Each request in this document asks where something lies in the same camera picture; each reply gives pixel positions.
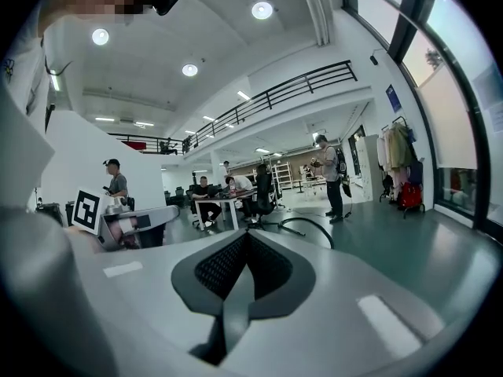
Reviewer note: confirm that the white locker cabinet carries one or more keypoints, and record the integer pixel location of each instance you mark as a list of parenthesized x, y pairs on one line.
[(367, 163)]

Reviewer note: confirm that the white office desk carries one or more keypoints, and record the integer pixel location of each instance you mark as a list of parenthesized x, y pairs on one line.
[(220, 202)]

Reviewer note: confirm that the black wall speaker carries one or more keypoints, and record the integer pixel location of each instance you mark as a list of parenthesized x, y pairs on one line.
[(373, 59)]

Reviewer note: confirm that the white window blind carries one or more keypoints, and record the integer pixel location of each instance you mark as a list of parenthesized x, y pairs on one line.
[(448, 124)]

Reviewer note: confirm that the clothes rack with garments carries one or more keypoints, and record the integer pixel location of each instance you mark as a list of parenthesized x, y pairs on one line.
[(397, 147)]

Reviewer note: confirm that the white shelving rack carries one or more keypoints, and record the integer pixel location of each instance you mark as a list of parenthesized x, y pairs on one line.
[(283, 174)]

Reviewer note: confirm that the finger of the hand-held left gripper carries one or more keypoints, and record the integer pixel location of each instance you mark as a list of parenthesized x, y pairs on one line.
[(157, 214)]

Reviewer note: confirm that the person's white shirt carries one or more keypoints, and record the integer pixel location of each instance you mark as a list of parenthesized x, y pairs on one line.
[(23, 104)]

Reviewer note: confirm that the white partition wall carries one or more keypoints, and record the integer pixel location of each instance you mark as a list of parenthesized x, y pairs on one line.
[(82, 151)]

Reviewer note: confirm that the black mezzanine railing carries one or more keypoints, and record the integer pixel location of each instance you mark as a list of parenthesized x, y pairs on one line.
[(275, 94)]

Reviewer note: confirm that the black office chair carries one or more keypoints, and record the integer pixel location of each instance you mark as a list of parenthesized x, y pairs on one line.
[(265, 196)]

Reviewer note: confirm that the red suitcase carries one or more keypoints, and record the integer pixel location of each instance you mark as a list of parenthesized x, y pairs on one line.
[(410, 195)]

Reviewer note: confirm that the round ceiling light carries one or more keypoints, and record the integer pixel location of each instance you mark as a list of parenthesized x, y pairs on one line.
[(100, 36), (189, 69), (262, 10)]

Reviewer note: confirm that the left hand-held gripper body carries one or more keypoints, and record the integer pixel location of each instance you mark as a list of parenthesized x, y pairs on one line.
[(86, 210)]

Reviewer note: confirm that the blue wall poster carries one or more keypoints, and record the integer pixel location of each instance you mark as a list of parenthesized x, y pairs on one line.
[(392, 97)]

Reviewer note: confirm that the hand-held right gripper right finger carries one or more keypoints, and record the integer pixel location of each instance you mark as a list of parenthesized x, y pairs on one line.
[(346, 281)]

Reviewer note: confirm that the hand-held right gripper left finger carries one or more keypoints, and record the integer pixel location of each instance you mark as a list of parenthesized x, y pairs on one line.
[(137, 297)]

